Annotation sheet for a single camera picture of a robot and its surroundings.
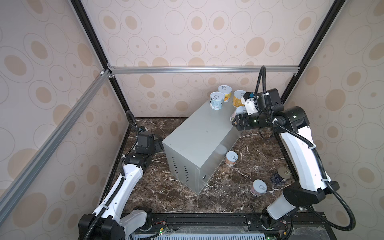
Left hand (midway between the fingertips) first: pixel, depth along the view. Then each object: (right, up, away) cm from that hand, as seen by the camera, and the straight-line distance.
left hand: (158, 139), depth 80 cm
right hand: (+40, +9, -12) cm, 43 cm away
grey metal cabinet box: (+20, -4, -18) cm, 27 cm away
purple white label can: (+54, -26, 0) cm, 60 cm away
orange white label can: (+42, -12, +12) cm, 45 cm away
